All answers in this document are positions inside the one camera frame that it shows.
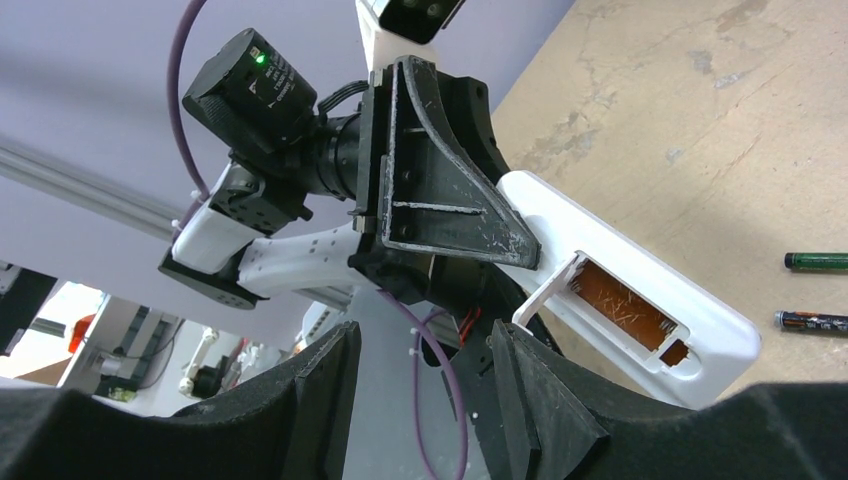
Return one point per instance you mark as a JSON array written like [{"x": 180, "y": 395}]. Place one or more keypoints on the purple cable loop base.
[{"x": 424, "y": 387}]

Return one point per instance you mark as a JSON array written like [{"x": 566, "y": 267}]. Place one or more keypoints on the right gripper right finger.
[{"x": 562, "y": 421}]

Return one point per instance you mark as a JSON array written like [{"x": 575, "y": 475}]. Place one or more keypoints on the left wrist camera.
[{"x": 391, "y": 29}]

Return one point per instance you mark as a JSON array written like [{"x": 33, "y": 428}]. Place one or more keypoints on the white battery cover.
[{"x": 550, "y": 287}]

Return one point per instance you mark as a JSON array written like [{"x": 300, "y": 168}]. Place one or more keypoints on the green AAA battery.
[{"x": 816, "y": 261}]

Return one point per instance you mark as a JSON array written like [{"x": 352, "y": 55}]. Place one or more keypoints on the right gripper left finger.
[{"x": 290, "y": 422}]

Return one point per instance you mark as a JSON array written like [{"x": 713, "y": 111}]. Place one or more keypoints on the black orange AAA battery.
[{"x": 809, "y": 322}]

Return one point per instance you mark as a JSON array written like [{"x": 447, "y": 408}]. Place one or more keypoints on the white remote control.
[{"x": 675, "y": 340}]

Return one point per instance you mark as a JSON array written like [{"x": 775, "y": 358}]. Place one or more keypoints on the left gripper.
[{"x": 421, "y": 163}]

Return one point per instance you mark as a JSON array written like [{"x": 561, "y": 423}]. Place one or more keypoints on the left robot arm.
[{"x": 269, "y": 204}]

